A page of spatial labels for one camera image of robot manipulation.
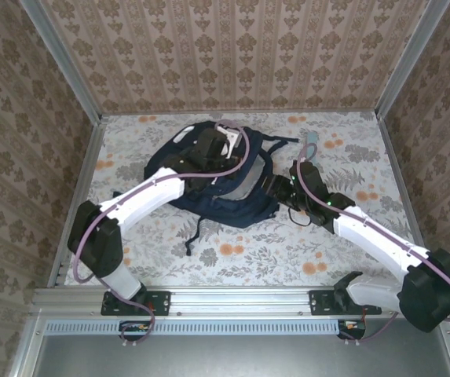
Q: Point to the aluminium front rail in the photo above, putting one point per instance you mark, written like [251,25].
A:
[240,300]

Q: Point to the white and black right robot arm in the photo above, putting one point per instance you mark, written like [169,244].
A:
[374,239]

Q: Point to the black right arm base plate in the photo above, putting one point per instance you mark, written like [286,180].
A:
[319,302]

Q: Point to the grey metal sheet panel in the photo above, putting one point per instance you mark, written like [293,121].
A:
[240,357]

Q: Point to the navy blue backpack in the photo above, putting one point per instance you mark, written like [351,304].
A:
[224,210]

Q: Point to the floral table cover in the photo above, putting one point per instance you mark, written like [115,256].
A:
[268,267]

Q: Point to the aluminium side rail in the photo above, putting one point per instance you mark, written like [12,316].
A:
[87,169]
[399,169]

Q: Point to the aluminium corner post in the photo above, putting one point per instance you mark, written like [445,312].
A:
[409,55]
[61,59]

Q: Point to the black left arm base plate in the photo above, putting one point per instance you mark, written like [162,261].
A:
[162,302]

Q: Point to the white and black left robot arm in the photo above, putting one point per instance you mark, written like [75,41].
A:
[142,196]

